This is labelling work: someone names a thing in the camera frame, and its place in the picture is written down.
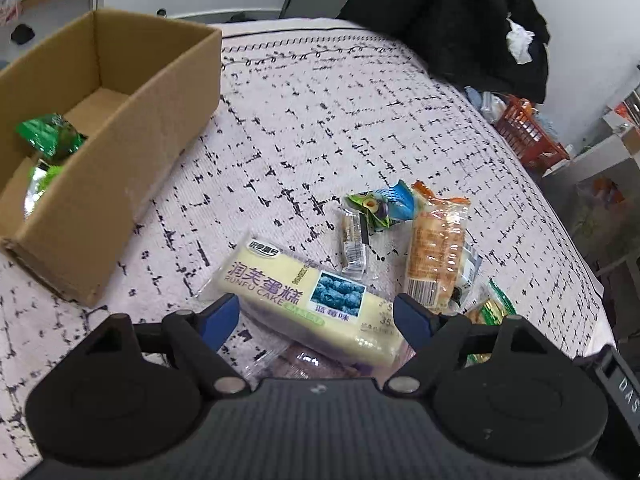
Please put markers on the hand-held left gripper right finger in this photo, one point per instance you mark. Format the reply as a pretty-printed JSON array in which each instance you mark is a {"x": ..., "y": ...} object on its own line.
[{"x": 412, "y": 317}]

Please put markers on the brown cardboard box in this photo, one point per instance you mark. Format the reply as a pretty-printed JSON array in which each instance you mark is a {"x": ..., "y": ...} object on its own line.
[{"x": 120, "y": 160}]

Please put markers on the clear snack bar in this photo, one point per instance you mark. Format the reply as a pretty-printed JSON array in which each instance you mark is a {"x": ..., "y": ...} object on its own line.
[{"x": 353, "y": 240}]

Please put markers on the white crumpled cloth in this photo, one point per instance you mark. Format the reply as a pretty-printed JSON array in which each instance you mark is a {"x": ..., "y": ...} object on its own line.
[{"x": 520, "y": 40}]

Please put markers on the white desk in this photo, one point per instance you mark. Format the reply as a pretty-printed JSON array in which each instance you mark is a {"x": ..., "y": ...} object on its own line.
[{"x": 597, "y": 157}]

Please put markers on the yellow cake packet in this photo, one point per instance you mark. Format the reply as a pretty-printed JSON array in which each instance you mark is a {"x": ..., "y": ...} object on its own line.
[{"x": 320, "y": 295}]

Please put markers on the silver green snack packet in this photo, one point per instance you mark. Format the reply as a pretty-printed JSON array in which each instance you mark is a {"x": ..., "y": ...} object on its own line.
[{"x": 40, "y": 182}]

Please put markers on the orange plastic basket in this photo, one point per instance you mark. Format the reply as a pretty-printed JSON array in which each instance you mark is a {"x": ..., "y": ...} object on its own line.
[{"x": 530, "y": 137}]

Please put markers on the light blue cloth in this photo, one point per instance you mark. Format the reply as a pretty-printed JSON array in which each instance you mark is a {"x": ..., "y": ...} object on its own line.
[{"x": 481, "y": 101}]

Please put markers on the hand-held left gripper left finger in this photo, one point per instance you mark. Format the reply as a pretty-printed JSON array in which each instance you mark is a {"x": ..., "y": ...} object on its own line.
[{"x": 222, "y": 321}]

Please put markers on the pink translucent snack packet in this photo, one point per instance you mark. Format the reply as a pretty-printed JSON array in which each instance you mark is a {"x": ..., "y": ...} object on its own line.
[{"x": 300, "y": 365}]

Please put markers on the green yellow snack packet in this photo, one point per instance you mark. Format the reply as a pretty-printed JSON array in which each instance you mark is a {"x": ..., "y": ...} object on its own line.
[{"x": 492, "y": 310}]

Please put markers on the black hanging coat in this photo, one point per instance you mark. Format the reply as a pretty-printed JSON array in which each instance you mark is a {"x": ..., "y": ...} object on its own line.
[{"x": 450, "y": 20}]

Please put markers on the orange bread packet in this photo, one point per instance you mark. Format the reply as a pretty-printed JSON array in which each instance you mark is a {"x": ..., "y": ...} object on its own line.
[{"x": 434, "y": 250}]

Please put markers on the blue green snack packet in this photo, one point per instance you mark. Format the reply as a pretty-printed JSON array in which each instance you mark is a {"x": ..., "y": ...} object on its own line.
[{"x": 386, "y": 202}]

